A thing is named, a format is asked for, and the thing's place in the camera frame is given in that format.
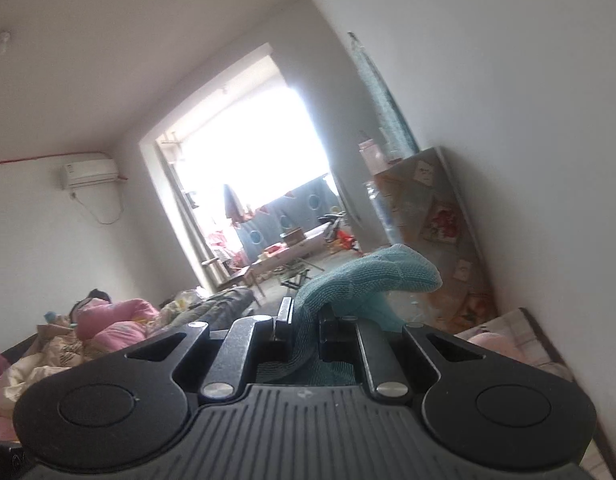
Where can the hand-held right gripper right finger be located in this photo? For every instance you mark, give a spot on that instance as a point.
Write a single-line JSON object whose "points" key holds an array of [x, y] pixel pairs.
{"points": [[330, 335]]}

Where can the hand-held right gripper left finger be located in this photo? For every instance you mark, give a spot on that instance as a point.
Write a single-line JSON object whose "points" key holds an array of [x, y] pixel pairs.
{"points": [[284, 321]]}

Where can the teal towel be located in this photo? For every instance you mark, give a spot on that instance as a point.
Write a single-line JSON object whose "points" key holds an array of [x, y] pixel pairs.
{"points": [[358, 280]]}

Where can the pink pig plush toy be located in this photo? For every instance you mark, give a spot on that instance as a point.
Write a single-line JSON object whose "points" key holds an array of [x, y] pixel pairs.
{"points": [[493, 344]]}

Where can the folding stool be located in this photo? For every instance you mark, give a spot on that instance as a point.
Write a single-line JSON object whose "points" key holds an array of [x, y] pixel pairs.
{"points": [[297, 280]]}

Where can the low wooden table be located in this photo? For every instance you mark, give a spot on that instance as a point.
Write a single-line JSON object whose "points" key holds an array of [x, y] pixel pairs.
{"points": [[288, 257]]}

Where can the dark bed with grey quilt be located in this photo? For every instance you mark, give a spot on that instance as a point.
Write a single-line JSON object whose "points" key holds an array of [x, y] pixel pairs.
{"points": [[212, 307]]}

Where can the small cardboard box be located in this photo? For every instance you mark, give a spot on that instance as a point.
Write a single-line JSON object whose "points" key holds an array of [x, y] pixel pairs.
{"points": [[293, 237]]}

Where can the blue hanging sheet with circles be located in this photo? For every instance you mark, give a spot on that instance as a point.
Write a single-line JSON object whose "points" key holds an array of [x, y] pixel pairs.
{"points": [[283, 215]]}

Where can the parked scooter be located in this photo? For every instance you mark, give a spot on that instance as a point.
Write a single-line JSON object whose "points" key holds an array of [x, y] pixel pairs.
{"points": [[332, 225]]}

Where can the fruit patterned covered cabinet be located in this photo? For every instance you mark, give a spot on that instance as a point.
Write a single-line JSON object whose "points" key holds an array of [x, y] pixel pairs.
{"points": [[438, 230]]}

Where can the pink quilt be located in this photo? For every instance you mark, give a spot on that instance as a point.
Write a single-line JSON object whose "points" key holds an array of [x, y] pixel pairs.
{"points": [[112, 317]]}

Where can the pale pink box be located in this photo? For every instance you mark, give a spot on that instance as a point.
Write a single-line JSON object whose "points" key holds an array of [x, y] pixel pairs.
{"points": [[373, 156]]}

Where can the green hanging cloth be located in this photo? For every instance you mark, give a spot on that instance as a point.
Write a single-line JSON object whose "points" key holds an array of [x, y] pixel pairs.
{"points": [[385, 100]]}

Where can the white air conditioner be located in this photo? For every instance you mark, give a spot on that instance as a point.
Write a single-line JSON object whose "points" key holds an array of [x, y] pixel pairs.
{"points": [[90, 173]]}

